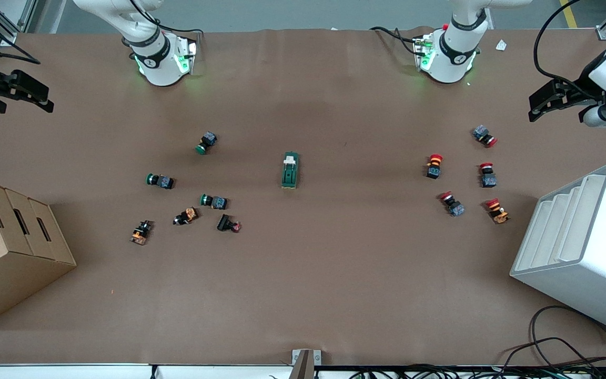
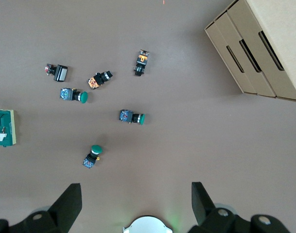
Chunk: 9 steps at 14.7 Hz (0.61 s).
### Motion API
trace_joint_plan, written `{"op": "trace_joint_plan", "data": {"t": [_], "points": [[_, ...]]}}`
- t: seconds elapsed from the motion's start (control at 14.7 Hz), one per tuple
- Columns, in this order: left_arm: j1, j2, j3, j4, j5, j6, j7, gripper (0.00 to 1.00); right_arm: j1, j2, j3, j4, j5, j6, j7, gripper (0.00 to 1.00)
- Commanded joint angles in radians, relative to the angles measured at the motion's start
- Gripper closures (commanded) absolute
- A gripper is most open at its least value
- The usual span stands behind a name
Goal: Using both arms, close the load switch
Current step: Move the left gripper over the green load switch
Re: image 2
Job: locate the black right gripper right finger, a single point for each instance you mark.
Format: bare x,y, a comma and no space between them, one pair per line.
203,208

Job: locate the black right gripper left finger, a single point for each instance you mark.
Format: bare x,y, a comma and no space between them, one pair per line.
63,208

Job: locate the green load switch cream base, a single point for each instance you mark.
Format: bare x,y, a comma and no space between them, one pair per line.
3,128

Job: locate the white round wrist light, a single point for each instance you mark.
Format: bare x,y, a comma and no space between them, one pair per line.
148,225

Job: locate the green mushroom pushbutton blue block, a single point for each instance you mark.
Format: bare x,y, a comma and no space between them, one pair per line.
93,155
132,117

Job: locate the brown cardboard box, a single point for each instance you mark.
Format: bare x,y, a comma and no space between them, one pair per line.
276,36
225,60
245,63

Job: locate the blue black switch block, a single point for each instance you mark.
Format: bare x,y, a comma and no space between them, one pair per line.
76,95

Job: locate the black selector switch orange block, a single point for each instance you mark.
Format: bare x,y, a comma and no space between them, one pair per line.
99,79
142,63

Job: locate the black push button switch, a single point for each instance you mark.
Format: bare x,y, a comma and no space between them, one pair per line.
60,73

